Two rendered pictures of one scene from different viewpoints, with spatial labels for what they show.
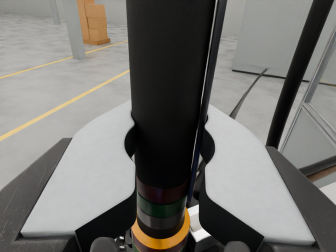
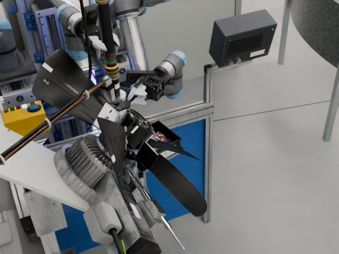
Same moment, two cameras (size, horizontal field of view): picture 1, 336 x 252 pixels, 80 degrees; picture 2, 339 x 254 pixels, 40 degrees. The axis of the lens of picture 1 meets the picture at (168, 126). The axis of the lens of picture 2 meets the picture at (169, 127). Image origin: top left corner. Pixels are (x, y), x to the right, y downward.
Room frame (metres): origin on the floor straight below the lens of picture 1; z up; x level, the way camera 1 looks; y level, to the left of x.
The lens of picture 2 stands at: (1.29, -0.49, 2.15)
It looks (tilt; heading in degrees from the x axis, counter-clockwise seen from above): 38 degrees down; 150
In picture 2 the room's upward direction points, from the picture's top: 3 degrees counter-clockwise
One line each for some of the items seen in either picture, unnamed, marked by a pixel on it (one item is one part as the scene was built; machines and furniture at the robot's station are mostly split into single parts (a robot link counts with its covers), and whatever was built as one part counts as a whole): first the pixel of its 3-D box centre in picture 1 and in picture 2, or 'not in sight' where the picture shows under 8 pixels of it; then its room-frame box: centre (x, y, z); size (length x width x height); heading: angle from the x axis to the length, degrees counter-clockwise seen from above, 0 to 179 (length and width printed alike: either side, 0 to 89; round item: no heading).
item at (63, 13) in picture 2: not in sight; (71, 18); (-0.19, -0.01, 1.45); 0.11 x 0.08 x 0.09; 2
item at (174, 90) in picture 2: not in sight; (170, 85); (-0.13, 0.34, 1.08); 0.11 x 0.08 x 0.11; 80
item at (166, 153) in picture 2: not in sight; (150, 145); (-0.08, 0.20, 0.84); 0.22 x 0.17 x 0.07; 96
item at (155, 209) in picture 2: not in sight; (155, 208); (0.43, -0.06, 1.08); 0.07 x 0.04 x 0.06; 2
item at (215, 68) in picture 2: not in sight; (228, 63); (-0.17, 0.68, 1.04); 0.24 x 0.03 x 0.03; 81
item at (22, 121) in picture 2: not in sight; (25, 121); (-0.31, -0.24, 1.02); 0.16 x 0.10 x 0.11; 81
